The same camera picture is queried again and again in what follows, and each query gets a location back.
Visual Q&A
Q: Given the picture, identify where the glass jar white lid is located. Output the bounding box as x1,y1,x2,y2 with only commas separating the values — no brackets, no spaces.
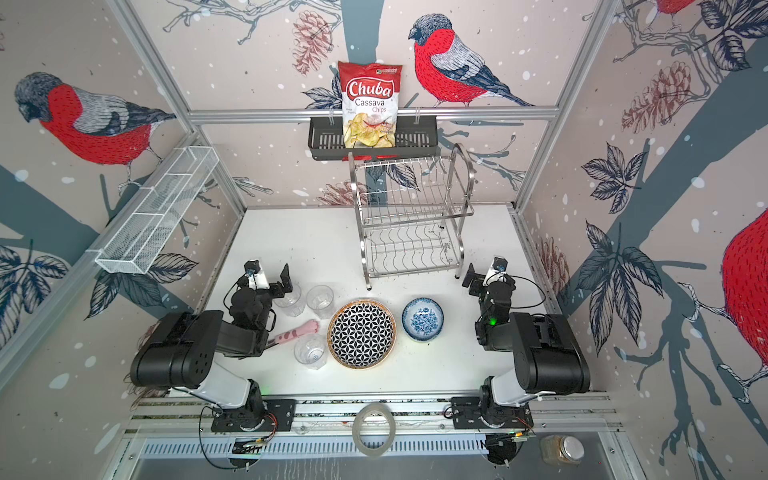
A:
539,435,585,465

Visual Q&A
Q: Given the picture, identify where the Chuba cassava chips bag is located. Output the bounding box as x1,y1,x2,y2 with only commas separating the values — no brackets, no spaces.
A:
338,62,402,148

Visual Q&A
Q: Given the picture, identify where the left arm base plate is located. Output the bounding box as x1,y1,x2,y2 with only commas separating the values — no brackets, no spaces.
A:
211,398,297,434

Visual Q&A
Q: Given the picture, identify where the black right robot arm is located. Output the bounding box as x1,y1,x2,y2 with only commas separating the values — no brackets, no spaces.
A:
462,257,591,428

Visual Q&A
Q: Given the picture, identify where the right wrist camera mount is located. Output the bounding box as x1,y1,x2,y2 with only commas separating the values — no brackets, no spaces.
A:
483,256,508,286

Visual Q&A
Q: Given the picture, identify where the white wire mesh basket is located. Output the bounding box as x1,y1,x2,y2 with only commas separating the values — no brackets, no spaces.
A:
95,146,219,274

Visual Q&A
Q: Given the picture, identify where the grey tape roll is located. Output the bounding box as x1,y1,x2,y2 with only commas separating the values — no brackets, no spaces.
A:
352,402,397,458

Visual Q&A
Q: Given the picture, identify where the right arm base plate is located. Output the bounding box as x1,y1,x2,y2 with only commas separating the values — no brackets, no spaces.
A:
443,396,534,430

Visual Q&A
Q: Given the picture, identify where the black wall shelf basket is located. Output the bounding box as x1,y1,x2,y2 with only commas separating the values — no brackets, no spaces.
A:
308,116,440,161

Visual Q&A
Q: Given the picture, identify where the blue floral white bowl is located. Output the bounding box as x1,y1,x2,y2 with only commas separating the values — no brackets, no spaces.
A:
401,297,444,342

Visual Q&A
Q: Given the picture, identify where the clear faceted drinking glass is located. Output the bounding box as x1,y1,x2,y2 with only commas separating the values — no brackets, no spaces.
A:
306,285,336,320

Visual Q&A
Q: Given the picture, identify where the steel two-tier dish rack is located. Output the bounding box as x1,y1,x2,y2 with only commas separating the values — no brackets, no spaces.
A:
348,143,476,290

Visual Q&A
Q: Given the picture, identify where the pink cat paw knife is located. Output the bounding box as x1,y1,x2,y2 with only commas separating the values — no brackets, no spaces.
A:
266,320,320,349

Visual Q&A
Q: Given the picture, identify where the white patterned plate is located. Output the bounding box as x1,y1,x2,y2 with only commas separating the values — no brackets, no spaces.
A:
327,300,397,370

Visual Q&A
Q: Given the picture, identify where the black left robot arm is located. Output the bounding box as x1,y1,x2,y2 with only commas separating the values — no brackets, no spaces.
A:
129,260,293,428

